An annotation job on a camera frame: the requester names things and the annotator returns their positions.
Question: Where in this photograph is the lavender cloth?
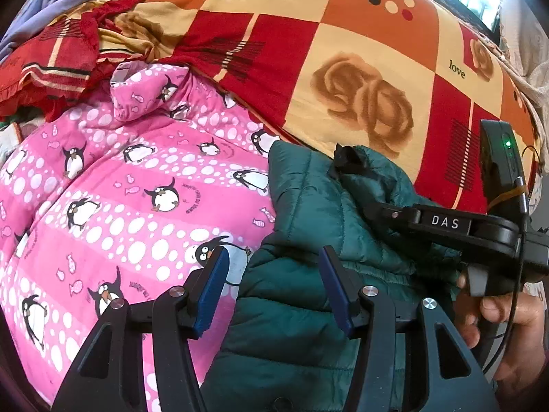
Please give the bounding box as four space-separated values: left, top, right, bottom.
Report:
0 0 129 61

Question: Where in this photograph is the white patterned cloth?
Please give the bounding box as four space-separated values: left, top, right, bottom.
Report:
497 0 549 149

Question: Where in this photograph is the person's right hand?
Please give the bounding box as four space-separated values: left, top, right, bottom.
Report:
454 274 549 392

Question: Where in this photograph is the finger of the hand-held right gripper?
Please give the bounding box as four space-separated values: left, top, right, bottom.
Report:
364 203 414 231
328 142 378 180

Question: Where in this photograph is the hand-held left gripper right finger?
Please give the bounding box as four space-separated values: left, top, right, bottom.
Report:
318 245 500 412

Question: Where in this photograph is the pink penguin print blanket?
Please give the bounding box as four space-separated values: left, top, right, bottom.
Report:
0 62 284 412

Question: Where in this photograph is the green quilted jacket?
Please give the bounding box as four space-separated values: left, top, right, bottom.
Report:
201 141 472 412

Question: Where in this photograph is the checkered rose print bedsheet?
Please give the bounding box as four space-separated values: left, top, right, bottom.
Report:
98 0 542 216

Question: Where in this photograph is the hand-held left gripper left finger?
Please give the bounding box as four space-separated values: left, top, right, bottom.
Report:
51 247 232 412

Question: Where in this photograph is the black cable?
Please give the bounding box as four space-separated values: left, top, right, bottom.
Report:
482 145 542 374

